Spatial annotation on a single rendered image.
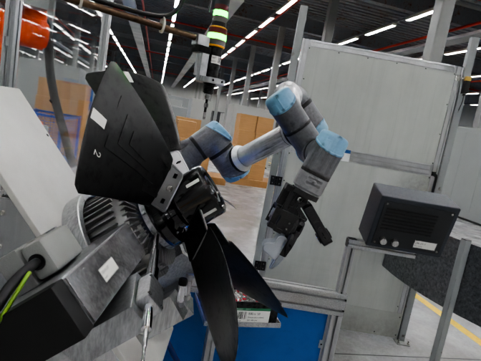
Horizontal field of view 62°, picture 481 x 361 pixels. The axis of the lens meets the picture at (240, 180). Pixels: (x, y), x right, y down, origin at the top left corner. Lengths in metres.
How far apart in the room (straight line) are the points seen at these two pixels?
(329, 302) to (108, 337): 0.93
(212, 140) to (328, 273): 1.68
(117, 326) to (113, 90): 0.36
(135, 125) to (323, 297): 0.98
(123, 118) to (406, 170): 2.52
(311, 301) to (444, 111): 1.97
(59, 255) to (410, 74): 2.65
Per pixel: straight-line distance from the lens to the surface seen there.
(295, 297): 1.43
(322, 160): 0.94
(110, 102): 0.65
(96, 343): 0.69
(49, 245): 0.64
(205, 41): 0.94
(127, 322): 0.66
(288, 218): 0.95
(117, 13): 0.87
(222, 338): 0.73
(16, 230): 0.91
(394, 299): 3.22
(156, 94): 1.02
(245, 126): 9.05
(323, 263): 2.98
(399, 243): 1.44
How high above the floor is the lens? 1.37
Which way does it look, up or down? 8 degrees down
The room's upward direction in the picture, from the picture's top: 10 degrees clockwise
